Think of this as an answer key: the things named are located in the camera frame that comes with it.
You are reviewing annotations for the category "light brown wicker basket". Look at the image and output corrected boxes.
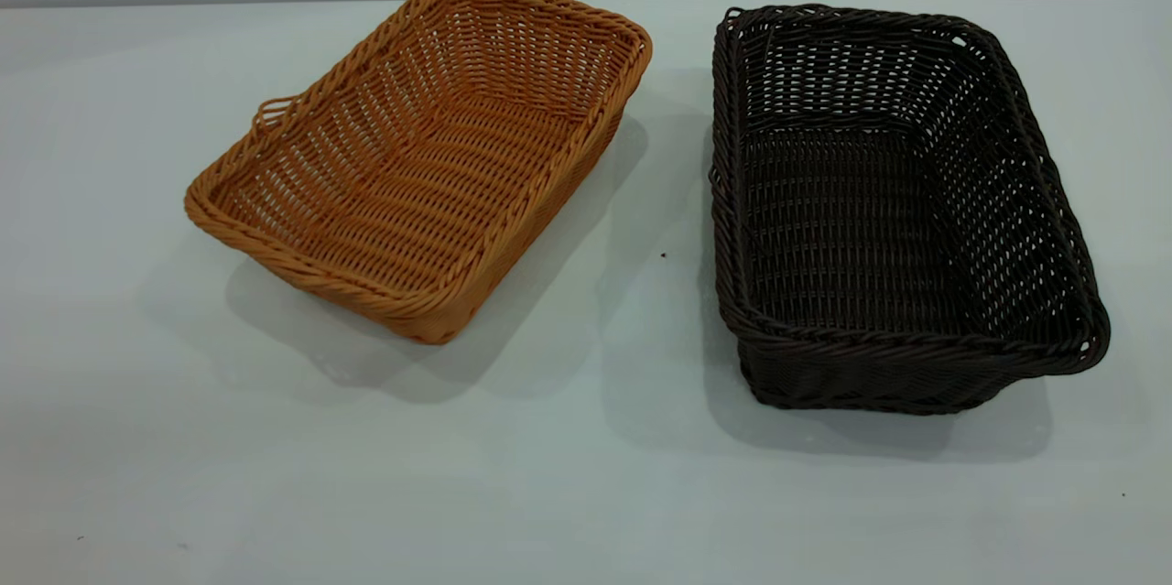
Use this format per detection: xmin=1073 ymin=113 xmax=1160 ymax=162
xmin=184 ymin=0 xmax=654 ymax=346

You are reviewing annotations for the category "dark brown wicker basket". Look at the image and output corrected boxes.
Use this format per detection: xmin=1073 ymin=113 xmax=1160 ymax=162
xmin=710 ymin=4 xmax=1112 ymax=415

